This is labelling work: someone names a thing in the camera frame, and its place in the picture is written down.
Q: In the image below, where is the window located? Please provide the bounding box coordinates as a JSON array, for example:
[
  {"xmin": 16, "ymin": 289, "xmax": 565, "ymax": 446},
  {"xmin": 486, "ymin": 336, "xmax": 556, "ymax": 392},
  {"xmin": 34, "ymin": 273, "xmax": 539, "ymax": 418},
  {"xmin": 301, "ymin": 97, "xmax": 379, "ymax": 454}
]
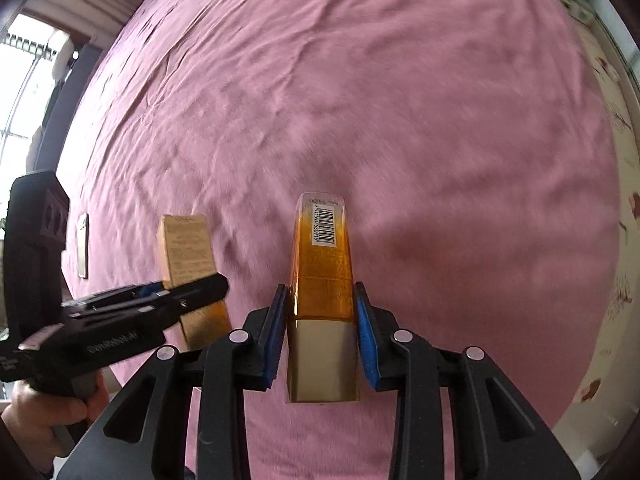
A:
[{"xmin": 0, "ymin": 10, "xmax": 96, "ymax": 176}]

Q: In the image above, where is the gold cardboard box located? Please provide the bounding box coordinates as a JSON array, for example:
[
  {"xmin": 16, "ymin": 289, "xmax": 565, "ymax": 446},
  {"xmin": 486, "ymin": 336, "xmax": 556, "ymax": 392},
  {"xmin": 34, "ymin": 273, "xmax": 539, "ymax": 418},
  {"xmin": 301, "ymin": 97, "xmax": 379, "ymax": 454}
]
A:
[{"xmin": 158, "ymin": 213, "xmax": 234, "ymax": 352}]

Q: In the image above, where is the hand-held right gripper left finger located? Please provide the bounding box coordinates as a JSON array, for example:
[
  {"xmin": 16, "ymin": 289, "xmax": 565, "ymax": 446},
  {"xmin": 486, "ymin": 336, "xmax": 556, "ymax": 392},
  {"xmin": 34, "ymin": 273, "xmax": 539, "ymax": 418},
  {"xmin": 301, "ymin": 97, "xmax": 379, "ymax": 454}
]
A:
[{"xmin": 54, "ymin": 283, "xmax": 289, "ymax": 480}]

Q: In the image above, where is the person's left forearm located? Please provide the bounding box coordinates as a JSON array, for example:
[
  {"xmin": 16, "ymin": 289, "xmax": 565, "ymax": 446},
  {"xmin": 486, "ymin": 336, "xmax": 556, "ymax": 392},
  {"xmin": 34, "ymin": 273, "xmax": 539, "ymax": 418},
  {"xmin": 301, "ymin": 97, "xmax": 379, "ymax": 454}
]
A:
[{"xmin": 0, "ymin": 412, "xmax": 63, "ymax": 480}]

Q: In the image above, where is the pink bed sheet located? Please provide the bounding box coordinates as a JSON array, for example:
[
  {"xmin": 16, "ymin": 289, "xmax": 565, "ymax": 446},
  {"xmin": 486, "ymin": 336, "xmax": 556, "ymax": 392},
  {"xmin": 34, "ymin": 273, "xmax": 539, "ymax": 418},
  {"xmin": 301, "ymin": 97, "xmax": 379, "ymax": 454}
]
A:
[{"xmin": 52, "ymin": 0, "xmax": 631, "ymax": 480}]

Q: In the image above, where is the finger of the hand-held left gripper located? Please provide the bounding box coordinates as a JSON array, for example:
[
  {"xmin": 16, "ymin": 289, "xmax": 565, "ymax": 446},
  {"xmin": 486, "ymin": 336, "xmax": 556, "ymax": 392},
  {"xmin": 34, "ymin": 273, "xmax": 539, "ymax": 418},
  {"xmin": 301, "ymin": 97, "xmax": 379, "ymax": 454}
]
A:
[
  {"xmin": 61, "ymin": 283, "xmax": 172, "ymax": 312},
  {"xmin": 69, "ymin": 273, "xmax": 231, "ymax": 333}
]

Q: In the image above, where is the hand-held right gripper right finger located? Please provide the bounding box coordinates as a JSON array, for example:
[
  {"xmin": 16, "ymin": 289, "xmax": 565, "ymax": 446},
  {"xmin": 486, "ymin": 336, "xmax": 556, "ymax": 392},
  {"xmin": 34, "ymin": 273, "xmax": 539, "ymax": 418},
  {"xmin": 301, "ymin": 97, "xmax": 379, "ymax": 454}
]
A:
[{"xmin": 354, "ymin": 281, "xmax": 583, "ymax": 480}]

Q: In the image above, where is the amber bottle with gold cap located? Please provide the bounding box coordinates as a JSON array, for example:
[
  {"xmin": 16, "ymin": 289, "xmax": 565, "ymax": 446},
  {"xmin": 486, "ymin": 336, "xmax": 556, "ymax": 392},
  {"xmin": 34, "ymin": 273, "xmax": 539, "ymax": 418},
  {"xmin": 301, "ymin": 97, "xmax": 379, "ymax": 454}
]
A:
[{"xmin": 285, "ymin": 192, "xmax": 362, "ymax": 404}]

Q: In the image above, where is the person's left hand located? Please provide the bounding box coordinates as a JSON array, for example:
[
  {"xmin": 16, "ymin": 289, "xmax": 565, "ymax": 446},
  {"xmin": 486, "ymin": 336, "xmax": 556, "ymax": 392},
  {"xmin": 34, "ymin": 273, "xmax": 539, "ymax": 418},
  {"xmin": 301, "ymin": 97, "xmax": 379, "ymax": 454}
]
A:
[{"xmin": 0, "ymin": 370, "xmax": 110, "ymax": 462}]

